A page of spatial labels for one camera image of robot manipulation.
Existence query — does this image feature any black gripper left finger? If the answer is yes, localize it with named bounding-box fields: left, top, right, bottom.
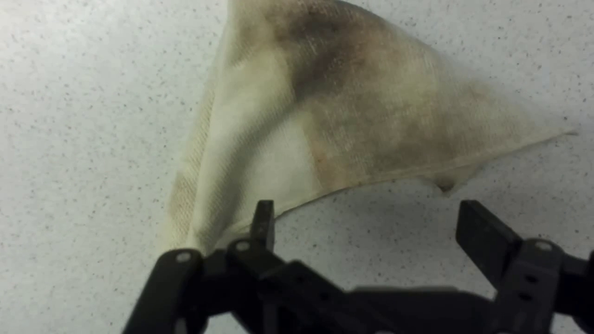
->
left=121, top=199, right=374, bottom=334

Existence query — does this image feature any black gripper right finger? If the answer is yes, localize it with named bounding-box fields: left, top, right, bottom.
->
left=455, top=199, right=594, bottom=334

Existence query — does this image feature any stained beige cloth towel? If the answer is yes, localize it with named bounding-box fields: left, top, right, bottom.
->
left=162, top=0, right=582, bottom=257

